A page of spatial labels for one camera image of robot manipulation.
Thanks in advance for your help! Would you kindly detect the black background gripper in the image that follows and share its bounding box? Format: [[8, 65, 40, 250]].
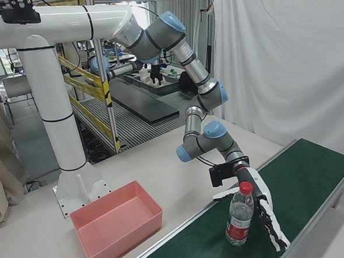
[[149, 64, 164, 86]]

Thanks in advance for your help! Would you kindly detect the clear water bottle red label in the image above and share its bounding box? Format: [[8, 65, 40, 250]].
[[222, 181, 258, 248]]

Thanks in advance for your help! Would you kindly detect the black round object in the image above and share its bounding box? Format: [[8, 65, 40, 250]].
[[178, 70, 198, 96]]

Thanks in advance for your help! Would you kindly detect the pink plastic basket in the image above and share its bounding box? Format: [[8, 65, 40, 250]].
[[68, 178, 166, 258]]

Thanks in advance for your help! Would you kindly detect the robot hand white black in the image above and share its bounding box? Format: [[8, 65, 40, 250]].
[[210, 164, 292, 256]]

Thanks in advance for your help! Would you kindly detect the grey tray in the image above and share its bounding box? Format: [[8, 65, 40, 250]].
[[124, 68, 188, 98]]

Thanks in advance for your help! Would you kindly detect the striped metal grating platform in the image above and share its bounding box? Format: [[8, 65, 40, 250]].
[[70, 83, 191, 155]]

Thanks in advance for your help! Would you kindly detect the yellow black hazard barrier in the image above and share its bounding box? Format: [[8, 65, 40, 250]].
[[57, 52, 122, 155]]

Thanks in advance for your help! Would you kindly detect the red clamp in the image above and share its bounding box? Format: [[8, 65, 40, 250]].
[[200, 2, 216, 17]]

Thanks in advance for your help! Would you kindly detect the white curtain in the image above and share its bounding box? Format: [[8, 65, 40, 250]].
[[206, 0, 344, 169]]

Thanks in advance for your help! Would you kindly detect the white chair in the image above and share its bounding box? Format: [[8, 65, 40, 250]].
[[1, 74, 38, 125]]

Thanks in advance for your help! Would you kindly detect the beige curtain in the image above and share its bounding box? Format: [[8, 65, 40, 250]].
[[0, 67, 34, 229]]

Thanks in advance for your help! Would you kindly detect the green conveyor belt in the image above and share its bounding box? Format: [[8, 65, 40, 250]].
[[108, 135, 344, 258]]

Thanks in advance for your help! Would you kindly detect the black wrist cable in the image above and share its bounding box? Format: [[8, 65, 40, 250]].
[[196, 154, 219, 169]]

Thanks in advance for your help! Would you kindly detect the white T-shaped robot pedestal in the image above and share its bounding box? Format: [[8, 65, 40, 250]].
[[0, 0, 146, 224]]

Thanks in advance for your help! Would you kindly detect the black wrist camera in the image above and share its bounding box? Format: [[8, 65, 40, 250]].
[[208, 162, 233, 188]]

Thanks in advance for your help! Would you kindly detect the black overhead camera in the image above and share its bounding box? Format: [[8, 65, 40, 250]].
[[0, 0, 43, 27]]

